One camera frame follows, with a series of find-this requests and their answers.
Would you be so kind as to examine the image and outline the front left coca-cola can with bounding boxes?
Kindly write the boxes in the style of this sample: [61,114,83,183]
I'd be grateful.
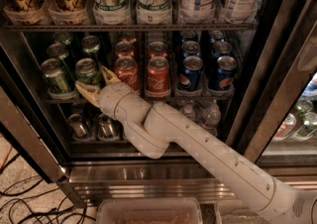
[114,56,139,91]

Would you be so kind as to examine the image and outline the glass fridge door right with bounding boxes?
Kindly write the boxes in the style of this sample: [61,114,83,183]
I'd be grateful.
[237,0,317,174]

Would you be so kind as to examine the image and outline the middle water bottle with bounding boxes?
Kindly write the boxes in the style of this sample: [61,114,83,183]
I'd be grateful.
[180,105,195,121]

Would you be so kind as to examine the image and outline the back right pepsi can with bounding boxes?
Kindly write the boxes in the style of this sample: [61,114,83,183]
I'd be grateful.
[208,30,226,44]

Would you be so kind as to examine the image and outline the front left pepsi can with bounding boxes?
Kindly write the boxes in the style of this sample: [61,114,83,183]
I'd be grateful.
[178,56,203,91]

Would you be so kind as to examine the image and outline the middle left pepsi can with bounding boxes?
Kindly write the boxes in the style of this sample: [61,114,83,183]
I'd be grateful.
[180,41,201,58]

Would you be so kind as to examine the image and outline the clear plastic bin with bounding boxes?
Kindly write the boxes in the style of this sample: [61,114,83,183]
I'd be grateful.
[214,200,269,224]
[96,197,203,224]

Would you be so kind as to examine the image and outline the right water bottle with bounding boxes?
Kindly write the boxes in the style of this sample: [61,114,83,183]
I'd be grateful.
[199,103,221,136]

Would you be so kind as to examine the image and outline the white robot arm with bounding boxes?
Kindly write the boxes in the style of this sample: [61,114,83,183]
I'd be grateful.
[75,66,317,224]

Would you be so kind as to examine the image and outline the back left coca-cola can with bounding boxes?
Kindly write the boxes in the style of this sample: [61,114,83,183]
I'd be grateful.
[119,32,137,45]

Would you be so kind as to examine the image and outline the coca-cola can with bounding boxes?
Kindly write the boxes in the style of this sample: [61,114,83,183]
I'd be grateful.
[115,42,135,57]
[147,41,167,58]
[114,56,139,91]
[119,32,137,45]
[146,56,169,93]

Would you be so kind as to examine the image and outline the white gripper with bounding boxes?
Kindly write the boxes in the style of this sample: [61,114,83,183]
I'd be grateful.
[75,65,134,118]

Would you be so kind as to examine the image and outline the green can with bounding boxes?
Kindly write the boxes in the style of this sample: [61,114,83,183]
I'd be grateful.
[53,32,75,52]
[41,58,74,94]
[75,58,102,86]
[46,43,77,80]
[81,36,102,63]

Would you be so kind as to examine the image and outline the back left pepsi can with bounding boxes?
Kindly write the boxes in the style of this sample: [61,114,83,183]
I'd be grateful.
[177,31,198,44]

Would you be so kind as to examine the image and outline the silver slim can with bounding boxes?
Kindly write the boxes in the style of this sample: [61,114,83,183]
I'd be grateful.
[97,114,120,141]
[67,114,89,139]

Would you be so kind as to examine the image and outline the middle silver slim can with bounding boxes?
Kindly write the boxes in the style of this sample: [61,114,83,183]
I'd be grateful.
[97,114,120,141]

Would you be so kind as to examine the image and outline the front right pepsi can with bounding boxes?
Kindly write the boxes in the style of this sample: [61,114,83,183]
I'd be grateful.
[208,56,237,91]

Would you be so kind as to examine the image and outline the middle right pepsi can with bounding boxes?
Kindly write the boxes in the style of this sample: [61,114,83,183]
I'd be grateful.
[212,41,232,57]

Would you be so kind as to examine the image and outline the middle right coca-cola can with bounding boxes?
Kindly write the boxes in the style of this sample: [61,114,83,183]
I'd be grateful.
[147,41,167,58]

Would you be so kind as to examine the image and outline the steel fridge cabinet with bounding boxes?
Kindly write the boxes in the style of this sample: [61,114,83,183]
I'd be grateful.
[0,0,316,207]

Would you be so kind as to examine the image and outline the left silver slim can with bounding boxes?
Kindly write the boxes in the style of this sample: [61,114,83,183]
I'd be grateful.
[67,114,89,139]

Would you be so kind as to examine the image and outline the right clear plastic bin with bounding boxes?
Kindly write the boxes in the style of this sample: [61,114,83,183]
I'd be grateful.
[214,200,269,224]

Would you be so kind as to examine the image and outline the left clear plastic bin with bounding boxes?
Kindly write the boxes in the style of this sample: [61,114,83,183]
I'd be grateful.
[96,197,203,224]

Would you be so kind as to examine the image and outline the front right coca-cola can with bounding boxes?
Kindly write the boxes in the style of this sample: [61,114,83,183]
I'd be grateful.
[146,56,169,93]

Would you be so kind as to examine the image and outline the open fridge door left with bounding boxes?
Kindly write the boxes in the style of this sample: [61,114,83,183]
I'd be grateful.
[0,87,66,182]

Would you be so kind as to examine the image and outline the black floor cables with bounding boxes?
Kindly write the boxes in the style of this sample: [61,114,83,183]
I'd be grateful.
[0,153,97,224]

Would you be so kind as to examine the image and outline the pepsi can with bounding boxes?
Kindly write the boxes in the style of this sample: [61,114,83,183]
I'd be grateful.
[180,41,201,58]
[177,31,198,44]
[178,56,203,91]
[208,30,226,44]
[208,56,237,91]
[212,41,232,57]

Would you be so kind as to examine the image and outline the top wire shelf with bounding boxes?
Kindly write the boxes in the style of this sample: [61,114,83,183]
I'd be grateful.
[1,23,258,32]

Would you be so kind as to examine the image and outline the water bottle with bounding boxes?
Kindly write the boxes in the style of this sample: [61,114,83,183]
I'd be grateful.
[180,105,195,121]
[199,103,221,136]

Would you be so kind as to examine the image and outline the middle left coca-cola can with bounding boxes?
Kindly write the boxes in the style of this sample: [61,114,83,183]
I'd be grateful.
[115,42,135,57]

